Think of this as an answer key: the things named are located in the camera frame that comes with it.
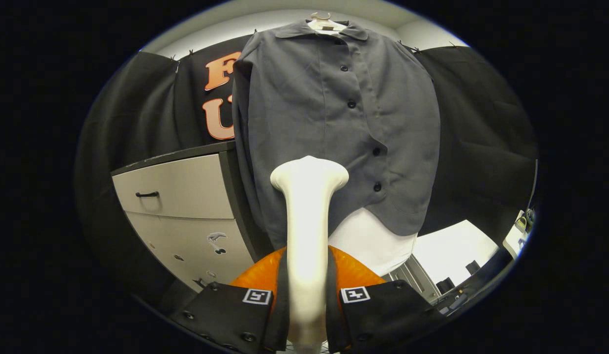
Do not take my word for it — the black backdrop cloth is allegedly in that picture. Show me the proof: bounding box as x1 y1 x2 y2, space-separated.
74 34 538 305

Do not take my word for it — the small white side table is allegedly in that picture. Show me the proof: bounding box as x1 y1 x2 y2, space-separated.
503 209 536 259

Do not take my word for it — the white mannequin torso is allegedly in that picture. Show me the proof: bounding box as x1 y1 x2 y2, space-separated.
307 12 418 277

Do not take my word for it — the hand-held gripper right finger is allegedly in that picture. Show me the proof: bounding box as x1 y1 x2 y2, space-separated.
325 244 445 354

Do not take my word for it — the dark grey button shirt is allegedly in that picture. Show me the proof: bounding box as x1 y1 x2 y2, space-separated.
232 20 441 250

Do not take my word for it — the grey drawer cabinet dark top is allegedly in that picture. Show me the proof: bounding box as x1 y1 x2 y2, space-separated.
111 141 275 293

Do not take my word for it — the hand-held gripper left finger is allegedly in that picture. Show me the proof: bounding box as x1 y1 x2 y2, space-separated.
169 246 291 354

